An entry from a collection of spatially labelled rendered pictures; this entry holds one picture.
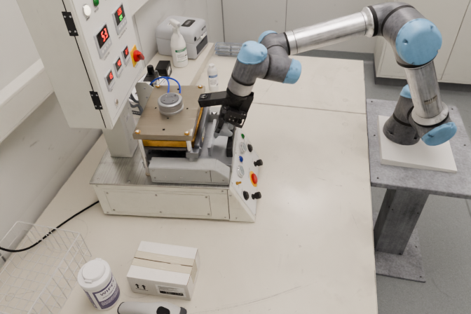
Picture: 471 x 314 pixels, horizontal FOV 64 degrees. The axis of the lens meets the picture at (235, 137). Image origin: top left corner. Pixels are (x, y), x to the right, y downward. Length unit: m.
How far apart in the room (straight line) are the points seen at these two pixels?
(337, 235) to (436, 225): 1.22
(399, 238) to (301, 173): 0.82
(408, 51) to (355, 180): 0.55
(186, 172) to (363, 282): 0.62
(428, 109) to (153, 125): 0.90
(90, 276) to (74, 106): 0.46
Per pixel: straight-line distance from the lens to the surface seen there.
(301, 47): 1.23
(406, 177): 1.58
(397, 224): 2.06
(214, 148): 1.27
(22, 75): 1.41
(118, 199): 1.35
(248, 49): 1.06
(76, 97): 1.11
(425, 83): 1.32
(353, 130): 1.73
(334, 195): 1.44
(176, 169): 1.18
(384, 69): 3.39
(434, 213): 2.54
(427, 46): 1.21
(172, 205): 1.31
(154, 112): 1.23
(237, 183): 1.25
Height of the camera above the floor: 1.82
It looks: 41 degrees down
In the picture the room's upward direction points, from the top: 3 degrees counter-clockwise
